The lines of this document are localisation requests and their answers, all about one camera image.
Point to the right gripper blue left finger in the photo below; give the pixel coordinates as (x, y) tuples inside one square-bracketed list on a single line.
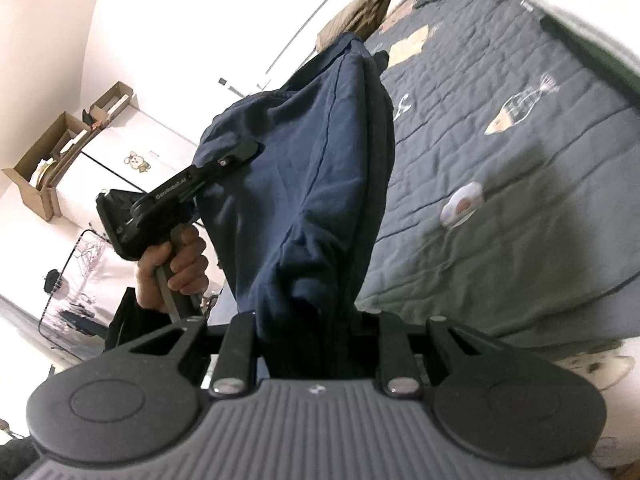
[(236, 346)]

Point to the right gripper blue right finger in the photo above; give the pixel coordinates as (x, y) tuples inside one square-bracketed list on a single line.
[(398, 374)]

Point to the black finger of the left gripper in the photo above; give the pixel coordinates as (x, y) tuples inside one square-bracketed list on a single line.
[(239, 156)]

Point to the navy blue garment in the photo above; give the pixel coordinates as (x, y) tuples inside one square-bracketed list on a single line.
[(294, 229)]

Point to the person's left hand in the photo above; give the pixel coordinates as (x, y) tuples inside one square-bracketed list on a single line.
[(188, 264)]

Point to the white wardrobe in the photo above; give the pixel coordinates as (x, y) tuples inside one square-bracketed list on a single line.
[(135, 153)]

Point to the cardboard box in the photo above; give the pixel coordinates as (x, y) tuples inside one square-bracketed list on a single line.
[(41, 169)]

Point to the grey quilted bedspread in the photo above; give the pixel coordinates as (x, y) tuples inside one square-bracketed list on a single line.
[(513, 203)]

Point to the olive folded blanket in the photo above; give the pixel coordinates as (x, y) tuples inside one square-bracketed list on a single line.
[(360, 17)]

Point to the black wire rack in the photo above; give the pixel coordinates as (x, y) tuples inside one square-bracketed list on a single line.
[(83, 295)]

